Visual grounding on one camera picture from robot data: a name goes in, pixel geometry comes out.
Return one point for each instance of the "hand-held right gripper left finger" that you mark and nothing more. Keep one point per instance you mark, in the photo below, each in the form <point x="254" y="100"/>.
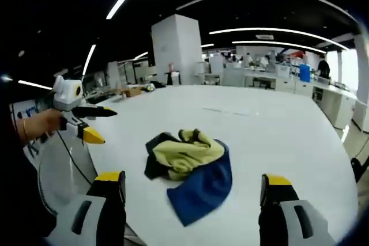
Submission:
<point x="95" y="217"/>

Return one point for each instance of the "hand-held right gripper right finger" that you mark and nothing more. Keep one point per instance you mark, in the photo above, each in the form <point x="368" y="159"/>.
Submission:
<point x="291" y="220"/>

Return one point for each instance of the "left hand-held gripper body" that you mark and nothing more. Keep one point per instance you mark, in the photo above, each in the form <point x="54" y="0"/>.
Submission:
<point x="66" y="96"/>

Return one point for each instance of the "yellow grey blue garment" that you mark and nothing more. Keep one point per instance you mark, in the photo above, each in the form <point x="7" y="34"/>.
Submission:
<point x="187" y="153"/>

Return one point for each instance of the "transparent folding template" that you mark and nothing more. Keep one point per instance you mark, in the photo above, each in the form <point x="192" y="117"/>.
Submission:
<point x="227" y="110"/>

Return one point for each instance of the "person's left hand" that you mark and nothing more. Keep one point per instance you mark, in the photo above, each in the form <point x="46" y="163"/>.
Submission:
<point x="46" y="123"/>

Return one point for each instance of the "cardboard box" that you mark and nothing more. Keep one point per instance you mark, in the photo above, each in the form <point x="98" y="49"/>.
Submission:
<point x="133" y="92"/>

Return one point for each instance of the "black yellow plush toy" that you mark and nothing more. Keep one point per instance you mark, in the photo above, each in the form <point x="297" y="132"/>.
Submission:
<point x="155" y="86"/>

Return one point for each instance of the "black tripod stand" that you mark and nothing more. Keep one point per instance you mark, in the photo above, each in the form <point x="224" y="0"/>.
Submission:
<point x="360" y="168"/>

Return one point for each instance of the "big white square pillar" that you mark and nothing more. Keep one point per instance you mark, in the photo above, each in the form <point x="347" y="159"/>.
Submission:
<point x="177" y="50"/>

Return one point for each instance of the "white lab counter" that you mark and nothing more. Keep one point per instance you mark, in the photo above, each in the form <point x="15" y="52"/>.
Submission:
<point x="334" y="102"/>

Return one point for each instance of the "white cabinet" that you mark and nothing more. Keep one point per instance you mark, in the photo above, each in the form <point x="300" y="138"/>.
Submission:
<point x="216" y="64"/>

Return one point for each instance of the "blue barrel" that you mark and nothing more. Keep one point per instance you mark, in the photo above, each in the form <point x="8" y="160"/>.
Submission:
<point x="305" y="73"/>

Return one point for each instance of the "slim white pillar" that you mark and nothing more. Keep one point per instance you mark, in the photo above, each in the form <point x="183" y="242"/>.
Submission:
<point x="361" y="67"/>

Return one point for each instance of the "ceiling air vent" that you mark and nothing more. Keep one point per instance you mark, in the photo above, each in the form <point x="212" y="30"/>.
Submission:
<point x="264" y="37"/>

